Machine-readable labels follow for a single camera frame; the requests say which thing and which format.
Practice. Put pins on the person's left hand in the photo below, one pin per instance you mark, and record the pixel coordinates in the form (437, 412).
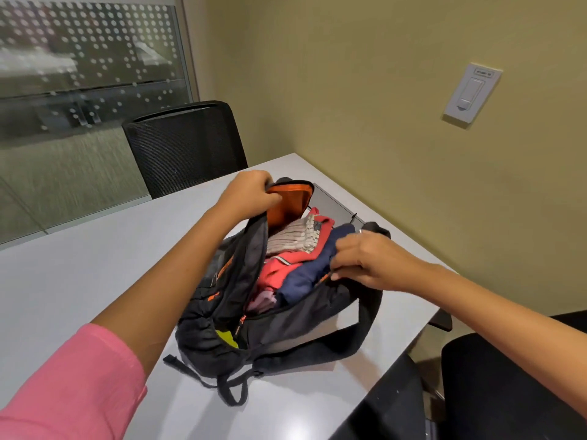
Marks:
(247, 197)

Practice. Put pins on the person's right hand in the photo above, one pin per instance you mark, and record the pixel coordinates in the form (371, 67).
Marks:
(380, 261)

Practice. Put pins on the striped knit top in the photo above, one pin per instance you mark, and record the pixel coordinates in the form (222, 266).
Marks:
(293, 238)

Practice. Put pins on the navy blue hoodie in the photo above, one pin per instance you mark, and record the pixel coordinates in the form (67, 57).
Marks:
(307, 274)

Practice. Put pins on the red garment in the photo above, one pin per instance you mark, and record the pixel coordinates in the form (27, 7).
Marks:
(275, 270)

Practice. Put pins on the mauve striped t-shirt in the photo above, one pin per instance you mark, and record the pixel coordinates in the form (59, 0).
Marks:
(262, 303)

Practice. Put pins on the black orange backpack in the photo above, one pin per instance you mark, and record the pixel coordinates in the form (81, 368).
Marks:
(229, 316)

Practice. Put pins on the person's right forearm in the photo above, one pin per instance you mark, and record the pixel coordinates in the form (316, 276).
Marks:
(504, 325)

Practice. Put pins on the person's left forearm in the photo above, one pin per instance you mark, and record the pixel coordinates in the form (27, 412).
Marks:
(160, 293)

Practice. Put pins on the person's left pink sleeve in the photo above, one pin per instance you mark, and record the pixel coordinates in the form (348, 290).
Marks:
(69, 389)

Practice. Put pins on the black mesh office chair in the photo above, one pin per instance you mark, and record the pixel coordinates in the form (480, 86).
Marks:
(183, 151)

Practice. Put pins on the black swivel office chair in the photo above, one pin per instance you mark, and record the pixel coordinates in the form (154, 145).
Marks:
(495, 394)

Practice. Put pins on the white background table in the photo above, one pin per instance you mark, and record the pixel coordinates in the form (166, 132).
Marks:
(36, 64)

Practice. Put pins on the white wall switch panel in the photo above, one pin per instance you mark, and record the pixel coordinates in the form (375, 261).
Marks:
(471, 93)

